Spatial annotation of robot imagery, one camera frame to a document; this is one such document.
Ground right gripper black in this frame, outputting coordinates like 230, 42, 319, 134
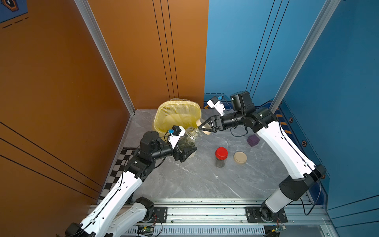
199, 112, 246, 134

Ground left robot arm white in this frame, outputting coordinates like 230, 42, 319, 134
65, 125, 197, 237

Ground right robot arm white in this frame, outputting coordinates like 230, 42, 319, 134
198, 91, 326, 222

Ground glass jar red lid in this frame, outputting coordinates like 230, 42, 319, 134
215, 147, 229, 168

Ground cream waste basket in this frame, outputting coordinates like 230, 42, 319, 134
153, 100, 202, 137

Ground purple embossed toy cube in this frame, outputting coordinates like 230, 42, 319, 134
247, 134, 260, 147

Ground black white checkerboard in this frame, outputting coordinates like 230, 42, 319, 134
98, 147, 136, 203

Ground green circuit board left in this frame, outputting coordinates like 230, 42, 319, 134
136, 226, 155, 237

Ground green circuit board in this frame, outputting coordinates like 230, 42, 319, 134
270, 225, 287, 235
136, 226, 155, 237

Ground green circuit board right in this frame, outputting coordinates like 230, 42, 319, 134
270, 225, 287, 235

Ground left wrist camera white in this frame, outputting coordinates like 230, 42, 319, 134
167, 125, 186, 149

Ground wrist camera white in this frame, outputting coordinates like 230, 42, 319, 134
207, 95, 226, 117
167, 125, 186, 149

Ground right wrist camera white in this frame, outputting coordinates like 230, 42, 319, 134
207, 95, 226, 117

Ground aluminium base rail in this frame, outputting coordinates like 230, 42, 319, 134
125, 196, 338, 237

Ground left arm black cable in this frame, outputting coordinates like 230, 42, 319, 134
59, 130, 175, 237

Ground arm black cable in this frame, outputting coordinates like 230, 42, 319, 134
59, 130, 175, 237
229, 112, 323, 216

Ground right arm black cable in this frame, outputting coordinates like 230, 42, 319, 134
229, 112, 323, 216

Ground aluminium corner post right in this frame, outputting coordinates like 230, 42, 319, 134
269, 0, 340, 114

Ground aluminium corner post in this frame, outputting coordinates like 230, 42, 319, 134
269, 0, 340, 114
74, 0, 136, 116

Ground aluminium corner post left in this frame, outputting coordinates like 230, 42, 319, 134
74, 0, 136, 116

